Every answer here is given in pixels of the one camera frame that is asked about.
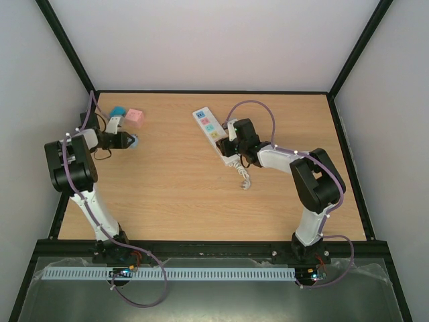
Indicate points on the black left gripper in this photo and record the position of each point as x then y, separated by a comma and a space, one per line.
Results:
123, 139

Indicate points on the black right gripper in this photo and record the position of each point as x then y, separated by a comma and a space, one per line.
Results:
224, 147

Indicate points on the light blue side plug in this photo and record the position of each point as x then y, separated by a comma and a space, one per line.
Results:
135, 141

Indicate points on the pink cube socket adapter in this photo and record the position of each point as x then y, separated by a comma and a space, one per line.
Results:
134, 118

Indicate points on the blue cube plug adapter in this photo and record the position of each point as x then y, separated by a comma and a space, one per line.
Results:
118, 111

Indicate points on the white power strip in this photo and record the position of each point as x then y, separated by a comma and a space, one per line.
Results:
213, 131

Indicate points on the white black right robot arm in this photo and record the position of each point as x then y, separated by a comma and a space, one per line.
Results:
318, 183

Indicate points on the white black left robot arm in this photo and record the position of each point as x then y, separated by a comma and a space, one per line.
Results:
73, 172

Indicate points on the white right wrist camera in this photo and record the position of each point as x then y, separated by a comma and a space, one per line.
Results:
230, 127

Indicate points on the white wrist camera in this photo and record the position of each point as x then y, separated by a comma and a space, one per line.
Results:
230, 127
114, 124

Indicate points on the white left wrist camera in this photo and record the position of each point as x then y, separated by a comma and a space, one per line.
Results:
114, 124

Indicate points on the black enclosure frame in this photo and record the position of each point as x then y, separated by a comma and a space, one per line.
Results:
370, 28

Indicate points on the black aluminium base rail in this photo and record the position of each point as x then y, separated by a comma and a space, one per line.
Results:
275, 252

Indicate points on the light blue slotted cable duct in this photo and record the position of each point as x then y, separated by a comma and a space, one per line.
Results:
171, 274

